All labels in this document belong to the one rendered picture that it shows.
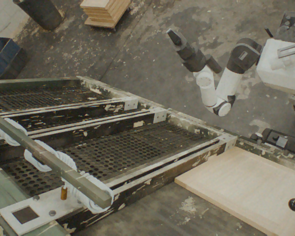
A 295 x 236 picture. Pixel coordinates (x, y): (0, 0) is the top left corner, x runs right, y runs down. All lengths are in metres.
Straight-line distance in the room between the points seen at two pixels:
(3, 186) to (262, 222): 0.79
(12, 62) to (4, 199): 4.20
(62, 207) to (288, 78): 0.96
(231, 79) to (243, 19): 2.14
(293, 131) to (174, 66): 1.50
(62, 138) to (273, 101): 1.99
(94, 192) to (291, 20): 1.06
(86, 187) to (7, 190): 0.33
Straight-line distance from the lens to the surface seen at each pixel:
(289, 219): 1.12
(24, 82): 2.17
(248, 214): 1.06
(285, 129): 2.43
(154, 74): 3.32
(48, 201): 0.78
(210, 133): 1.65
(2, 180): 0.89
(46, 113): 1.51
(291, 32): 1.32
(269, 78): 1.30
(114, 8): 4.11
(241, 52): 1.33
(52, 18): 5.16
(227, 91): 1.41
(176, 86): 3.09
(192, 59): 1.15
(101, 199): 0.53
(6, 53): 4.89
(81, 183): 0.57
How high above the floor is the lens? 2.34
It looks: 51 degrees down
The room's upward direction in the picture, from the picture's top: 40 degrees counter-clockwise
